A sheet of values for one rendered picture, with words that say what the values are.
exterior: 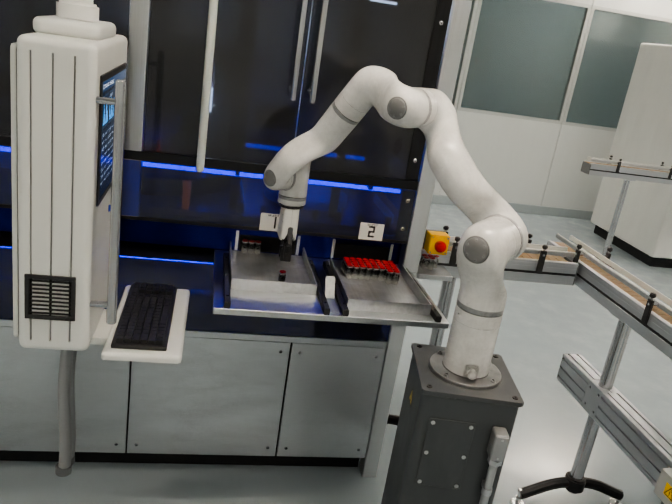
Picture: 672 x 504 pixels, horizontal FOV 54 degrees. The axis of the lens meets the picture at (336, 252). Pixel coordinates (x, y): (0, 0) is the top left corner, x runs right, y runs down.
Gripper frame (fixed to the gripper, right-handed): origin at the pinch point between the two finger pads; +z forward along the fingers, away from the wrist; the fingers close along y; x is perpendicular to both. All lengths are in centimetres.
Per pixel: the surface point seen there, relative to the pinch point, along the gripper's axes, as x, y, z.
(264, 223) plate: -5.3, -20.0, -3.1
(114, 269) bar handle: -46, 34, -4
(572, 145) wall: 369, -478, 8
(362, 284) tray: 27.4, -5.5, 10.6
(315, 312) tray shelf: 8.3, 18.2, 11.2
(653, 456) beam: 123, 32, 48
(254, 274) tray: -7.9, -7.2, 10.4
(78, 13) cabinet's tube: -59, 16, -61
